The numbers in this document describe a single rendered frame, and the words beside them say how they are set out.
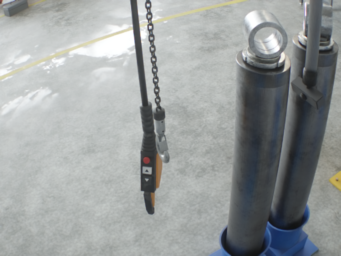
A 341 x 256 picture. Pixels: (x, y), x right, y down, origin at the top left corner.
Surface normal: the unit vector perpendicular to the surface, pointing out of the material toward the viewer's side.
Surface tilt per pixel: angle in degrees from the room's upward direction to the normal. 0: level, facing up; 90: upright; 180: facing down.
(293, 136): 90
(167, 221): 0
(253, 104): 90
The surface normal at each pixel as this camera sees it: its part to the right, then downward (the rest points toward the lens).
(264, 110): -0.15, 0.63
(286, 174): -0.80, 0.42
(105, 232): -0.07, -0.77
